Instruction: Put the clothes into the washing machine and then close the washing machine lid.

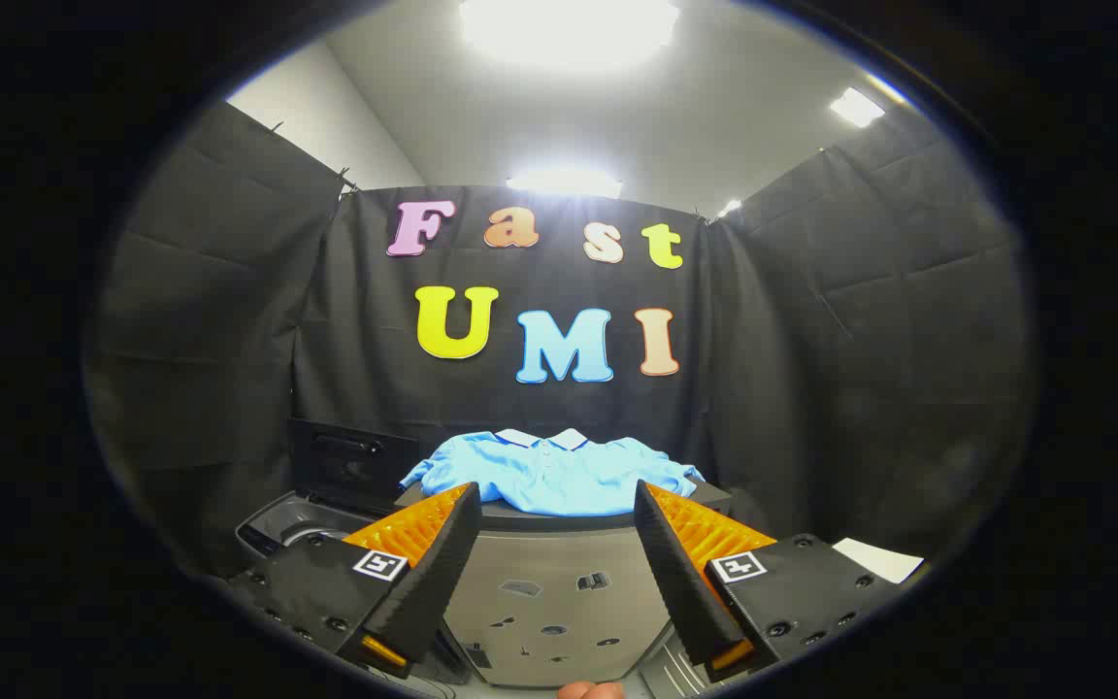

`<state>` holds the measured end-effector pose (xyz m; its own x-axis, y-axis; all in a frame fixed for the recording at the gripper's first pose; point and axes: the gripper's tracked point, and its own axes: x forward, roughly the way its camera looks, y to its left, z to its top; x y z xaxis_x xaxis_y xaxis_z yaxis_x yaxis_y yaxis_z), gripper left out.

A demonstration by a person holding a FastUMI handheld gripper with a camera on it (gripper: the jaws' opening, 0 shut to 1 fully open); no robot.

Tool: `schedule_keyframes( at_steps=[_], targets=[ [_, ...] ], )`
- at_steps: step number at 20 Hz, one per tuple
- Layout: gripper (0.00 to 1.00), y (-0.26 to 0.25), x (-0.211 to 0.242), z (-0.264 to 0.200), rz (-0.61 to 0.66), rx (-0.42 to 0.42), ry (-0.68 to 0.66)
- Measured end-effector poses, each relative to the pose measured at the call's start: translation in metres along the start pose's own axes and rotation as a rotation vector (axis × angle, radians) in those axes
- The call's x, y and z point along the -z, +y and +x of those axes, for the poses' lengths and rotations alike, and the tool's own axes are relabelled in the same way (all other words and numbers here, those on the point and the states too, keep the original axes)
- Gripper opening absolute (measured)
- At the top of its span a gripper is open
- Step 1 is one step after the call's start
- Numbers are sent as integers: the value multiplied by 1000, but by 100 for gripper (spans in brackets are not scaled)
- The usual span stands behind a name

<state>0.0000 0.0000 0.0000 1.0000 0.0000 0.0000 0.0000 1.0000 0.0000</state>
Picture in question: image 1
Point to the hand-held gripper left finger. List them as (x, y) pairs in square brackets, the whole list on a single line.
[(433, 582)]

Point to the light blue polo shirt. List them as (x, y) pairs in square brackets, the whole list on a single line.
[(549, 476)]

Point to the ceiling light panel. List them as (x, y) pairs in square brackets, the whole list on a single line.
[(730, 208), (569, 29), (564, 182), (856, 107)]

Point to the black backdrop cloth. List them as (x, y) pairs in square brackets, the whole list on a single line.
[(229, 320)]

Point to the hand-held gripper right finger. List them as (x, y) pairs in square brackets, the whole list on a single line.
[(680, 582)]

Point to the white sheet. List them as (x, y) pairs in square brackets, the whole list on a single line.
[(877, 560)]

